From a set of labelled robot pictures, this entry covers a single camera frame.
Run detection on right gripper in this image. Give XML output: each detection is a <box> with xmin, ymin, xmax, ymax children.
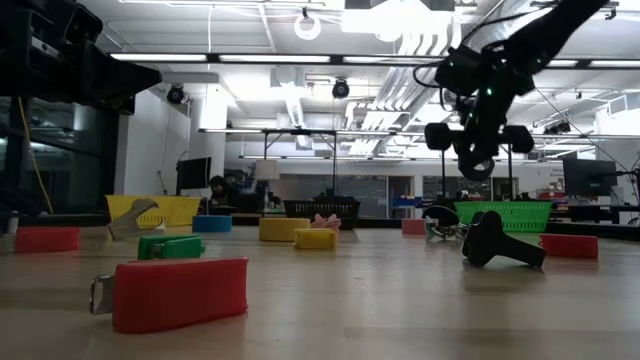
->
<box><xmin>423</xmin><ymin>98</ymin><xmax>536</xmax><ymax>182</ymax></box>

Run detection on black computer monitor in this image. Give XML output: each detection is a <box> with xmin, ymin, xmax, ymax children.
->
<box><xmin>175</xmin><ymin>156</ymin><xmax>213</xmax><ymax>197</ymax></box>
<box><xmin>562</xmin><ymin>158</ymin><xmax>619</xmax><ymax>199</ymax></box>

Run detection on grey staple remover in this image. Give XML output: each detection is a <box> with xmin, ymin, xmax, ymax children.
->
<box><xmin>107</xmin><ymin>197</ymin><xmax>167</xmax><ymax>241</ymax></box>

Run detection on red mini stapler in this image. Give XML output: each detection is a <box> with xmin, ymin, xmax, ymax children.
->
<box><xmin>538</xmin><ymin>233</ymin><xmax>600</xmax><ymax>260</ymax></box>
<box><xmin>89</xmin><ymin>256</ymin><xmax>250</xmax><ymax>335</ymax></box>
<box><xmin>13</xmin><ymin>226</ymin><xmax>81</xmax><ymax>255</ymax></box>

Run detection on yellow extension cable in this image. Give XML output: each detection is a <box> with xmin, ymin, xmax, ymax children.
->
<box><xmin>17</xmin><ymin>97</ymin><xmax>55</xmax><ymax>215</ymax></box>

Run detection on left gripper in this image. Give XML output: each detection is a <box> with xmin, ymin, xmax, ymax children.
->
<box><xmin>0</xmin><ymin>0</ymin><xmax>164</xmax><ymax>110</ymax></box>

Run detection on person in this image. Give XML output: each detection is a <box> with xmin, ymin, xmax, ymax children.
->
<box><xmin>207</xmin><ymin>174</ymin><xmax>241</xmax><ymax>206</ymax></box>

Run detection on black metal workstation frame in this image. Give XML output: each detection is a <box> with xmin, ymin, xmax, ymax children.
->
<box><xmin>261</xmin><ymin>127</ymin><xmax>516</xmax><ymax>201</ymax></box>

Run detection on ceiling light strip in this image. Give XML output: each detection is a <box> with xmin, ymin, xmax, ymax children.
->
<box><xmin>107</xmin><ymin>52</ymin><xmax>640</xmax><ymax>70</ymax></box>

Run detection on green plastic basket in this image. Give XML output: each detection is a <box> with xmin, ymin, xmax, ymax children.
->
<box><xmin>453</xmin><ymin>200</ymin><xmax>553</xmax><ymax>234</ymax></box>

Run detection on pink staple remover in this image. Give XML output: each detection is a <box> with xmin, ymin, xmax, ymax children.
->
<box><xmin>310</xmin><ymin>213</ymin><xmax>343</xmax><ymax>232</ymax></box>

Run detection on yellow mini stapler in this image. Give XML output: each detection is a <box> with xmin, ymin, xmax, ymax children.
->
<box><xmin>293</xmin><ymin>227</ymin><xmax>339</xmax><ymax>251</ymax></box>

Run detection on blue tape roll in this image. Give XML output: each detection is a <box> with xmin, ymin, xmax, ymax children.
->
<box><xmin>191</xmin><ymin>214</ymin><xmax>233</xmax><ymax>234</ymax></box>

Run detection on green mini stapler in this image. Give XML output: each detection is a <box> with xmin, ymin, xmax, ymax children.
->
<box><xmin>137</xmin><ymin>234</ymin><xmax>207</xmax><ymax>261</ymax></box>

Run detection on yellow plastic basket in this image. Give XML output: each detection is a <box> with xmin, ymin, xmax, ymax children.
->
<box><xmin>104</xmin><ymin>194</ymin><xmax>203</xmax><ymax>229</ymax></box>

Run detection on white ring light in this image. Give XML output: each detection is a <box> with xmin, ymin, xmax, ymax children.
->
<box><xmin>293</xmin><ymin>13</ymin><xmax>323</xmax><ymax>42</ymax></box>

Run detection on black silver staple remover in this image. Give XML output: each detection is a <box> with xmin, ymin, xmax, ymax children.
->
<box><xmin>422</xmin><ymin>204</ymin><xmax>469</xmax><ymax>242</ymax></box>

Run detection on black plastic basket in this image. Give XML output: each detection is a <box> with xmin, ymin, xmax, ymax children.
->
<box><xmin>282</xmin><ymin>198</ymin><xmax>361</xmax><ymax>231</ymax></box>

